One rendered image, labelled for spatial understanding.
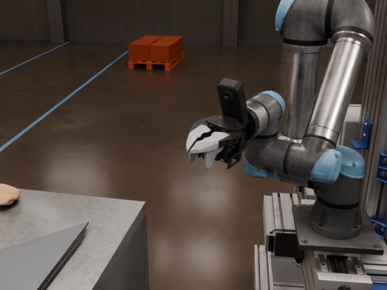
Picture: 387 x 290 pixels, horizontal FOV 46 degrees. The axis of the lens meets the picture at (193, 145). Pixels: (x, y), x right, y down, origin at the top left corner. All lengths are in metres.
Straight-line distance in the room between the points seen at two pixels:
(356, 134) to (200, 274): 1.49
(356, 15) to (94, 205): 0.91
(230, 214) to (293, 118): 2.21
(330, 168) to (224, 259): 2.04
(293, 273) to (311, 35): 1.62
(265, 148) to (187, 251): 2.05
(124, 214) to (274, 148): 0.55
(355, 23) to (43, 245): 0.94
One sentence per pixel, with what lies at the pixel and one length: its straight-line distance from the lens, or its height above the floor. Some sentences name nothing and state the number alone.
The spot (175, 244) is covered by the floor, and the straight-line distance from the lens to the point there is 3.10.
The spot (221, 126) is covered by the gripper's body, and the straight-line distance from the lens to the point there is 0.86.
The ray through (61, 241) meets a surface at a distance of 1.26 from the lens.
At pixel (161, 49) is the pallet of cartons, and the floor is 0.35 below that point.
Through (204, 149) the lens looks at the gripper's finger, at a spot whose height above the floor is 1.45.
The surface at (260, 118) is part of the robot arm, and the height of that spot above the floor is 1.45.
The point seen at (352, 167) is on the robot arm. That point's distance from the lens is 1.27.
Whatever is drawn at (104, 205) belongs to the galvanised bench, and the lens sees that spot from 1.45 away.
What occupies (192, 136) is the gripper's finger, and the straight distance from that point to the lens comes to 0.81.
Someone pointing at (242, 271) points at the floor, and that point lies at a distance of 2.88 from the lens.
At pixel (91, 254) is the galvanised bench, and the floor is 1.05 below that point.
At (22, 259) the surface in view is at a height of 1.07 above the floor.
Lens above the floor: 1.76
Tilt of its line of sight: 22 degrees down
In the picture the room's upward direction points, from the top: straight up
